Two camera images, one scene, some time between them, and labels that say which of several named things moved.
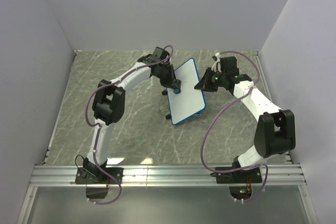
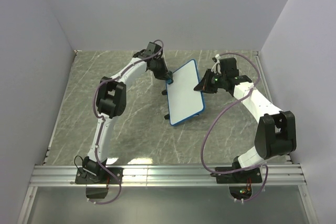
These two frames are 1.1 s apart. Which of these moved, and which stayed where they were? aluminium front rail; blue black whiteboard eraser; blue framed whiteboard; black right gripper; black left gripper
Moved: black left gripper; blue black whiteboard eraser
Stayed: black right gripper; aluminium front rail; blue framed whiteboard
